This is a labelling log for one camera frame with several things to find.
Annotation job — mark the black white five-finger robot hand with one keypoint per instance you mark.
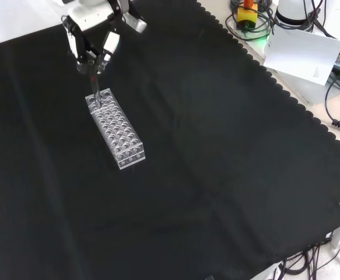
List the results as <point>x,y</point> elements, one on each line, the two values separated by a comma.
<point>85,20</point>

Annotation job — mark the clear glass test tube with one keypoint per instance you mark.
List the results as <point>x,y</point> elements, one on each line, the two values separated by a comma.
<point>95,89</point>

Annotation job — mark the clear plastic test tube rack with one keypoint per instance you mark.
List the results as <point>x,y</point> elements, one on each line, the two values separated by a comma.
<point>118,137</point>

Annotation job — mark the yellow stop button box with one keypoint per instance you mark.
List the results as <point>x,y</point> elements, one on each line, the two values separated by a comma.
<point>247,17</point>

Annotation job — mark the black bench cloth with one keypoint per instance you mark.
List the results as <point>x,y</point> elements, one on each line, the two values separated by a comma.
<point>187,151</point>

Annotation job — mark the white round stand base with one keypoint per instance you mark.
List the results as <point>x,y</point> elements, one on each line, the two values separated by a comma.
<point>289,13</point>

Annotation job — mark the white paper sheet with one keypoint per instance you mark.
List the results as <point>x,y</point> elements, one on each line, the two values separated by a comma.
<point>301,54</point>

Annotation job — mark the pale grey board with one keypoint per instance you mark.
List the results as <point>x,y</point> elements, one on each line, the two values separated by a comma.
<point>309,91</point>

